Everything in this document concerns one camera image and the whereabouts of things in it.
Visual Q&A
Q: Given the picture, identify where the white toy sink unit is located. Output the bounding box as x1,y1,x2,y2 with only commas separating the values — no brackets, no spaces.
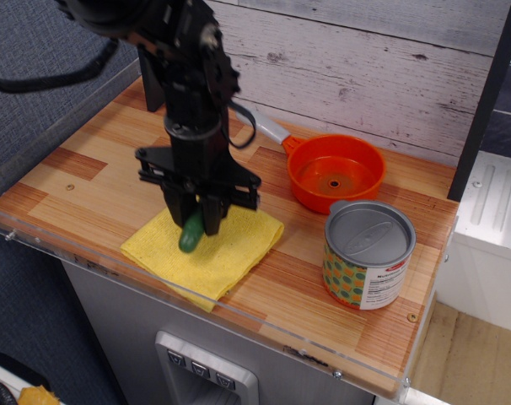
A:
435,152,511,331

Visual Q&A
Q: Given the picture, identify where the yellow folded towel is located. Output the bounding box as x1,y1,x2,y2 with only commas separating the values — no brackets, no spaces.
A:
121,206,284,312

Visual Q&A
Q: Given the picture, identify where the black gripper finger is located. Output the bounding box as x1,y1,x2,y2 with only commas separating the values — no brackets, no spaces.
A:
200,196,231,235
161,183,196,228

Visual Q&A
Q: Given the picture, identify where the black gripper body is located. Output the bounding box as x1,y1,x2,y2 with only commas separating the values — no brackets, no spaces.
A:
135,120,261,210

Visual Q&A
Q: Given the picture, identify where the grey toy fridge cabinet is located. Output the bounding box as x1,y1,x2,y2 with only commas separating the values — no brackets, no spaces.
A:
63,262,375,404

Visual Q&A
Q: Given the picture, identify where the black left shelf post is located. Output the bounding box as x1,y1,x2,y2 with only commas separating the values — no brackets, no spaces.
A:
137,48,164,112

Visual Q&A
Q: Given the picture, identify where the orange toy pot grey handle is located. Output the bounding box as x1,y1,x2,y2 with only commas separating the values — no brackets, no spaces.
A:
250,111,386,214

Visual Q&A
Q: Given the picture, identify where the patterned can grey lid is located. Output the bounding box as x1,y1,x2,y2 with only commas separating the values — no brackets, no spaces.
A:
322,200,417,311

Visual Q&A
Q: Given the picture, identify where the black right shelf post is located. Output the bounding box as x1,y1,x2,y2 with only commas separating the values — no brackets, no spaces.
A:
447,4,511,202

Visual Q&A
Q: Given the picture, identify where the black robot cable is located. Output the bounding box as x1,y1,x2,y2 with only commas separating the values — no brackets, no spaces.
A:
0,8,256,149

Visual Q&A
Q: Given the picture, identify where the yellow black object corner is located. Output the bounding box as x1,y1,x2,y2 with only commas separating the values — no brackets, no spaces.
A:
0,382,62,405

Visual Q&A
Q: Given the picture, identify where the silver water dispenser panel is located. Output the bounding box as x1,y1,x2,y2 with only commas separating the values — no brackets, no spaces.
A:
155,331,260,404

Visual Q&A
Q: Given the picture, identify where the clear acrylic front guard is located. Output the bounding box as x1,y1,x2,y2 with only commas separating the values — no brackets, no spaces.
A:
0,211,411,404

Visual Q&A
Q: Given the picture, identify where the black shelf post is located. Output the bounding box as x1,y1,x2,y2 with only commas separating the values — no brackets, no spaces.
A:
447,4,511,202
137,48,164,112

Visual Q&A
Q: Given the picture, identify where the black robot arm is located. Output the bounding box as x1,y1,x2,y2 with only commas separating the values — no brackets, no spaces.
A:
59,1,261,235

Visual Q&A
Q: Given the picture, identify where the green toy pickle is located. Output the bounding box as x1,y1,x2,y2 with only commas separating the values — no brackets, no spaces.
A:
179,209,204,253

